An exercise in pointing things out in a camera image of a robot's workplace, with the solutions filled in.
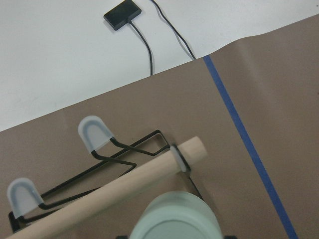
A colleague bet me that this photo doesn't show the small black puck device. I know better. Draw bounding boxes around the small black puck device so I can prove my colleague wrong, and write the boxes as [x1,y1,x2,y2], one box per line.
[103,0,142,31]

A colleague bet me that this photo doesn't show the pale green plastic cup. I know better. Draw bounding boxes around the pale green plastic cup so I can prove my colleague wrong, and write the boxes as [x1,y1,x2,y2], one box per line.
[129,191,224,239]

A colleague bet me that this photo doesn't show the thin black cable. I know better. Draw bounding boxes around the thin black cable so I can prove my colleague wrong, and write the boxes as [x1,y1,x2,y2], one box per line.
[151,0,196,60]

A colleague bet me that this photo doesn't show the wooden dowel rack handle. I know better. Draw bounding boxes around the wooden dowel rack handle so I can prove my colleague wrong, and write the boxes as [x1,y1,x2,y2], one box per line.
[4,136,207,239]

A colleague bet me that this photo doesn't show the black wire cup rack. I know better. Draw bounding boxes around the black wire cup rack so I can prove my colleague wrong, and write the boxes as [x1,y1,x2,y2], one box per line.
[7,116,191,233]

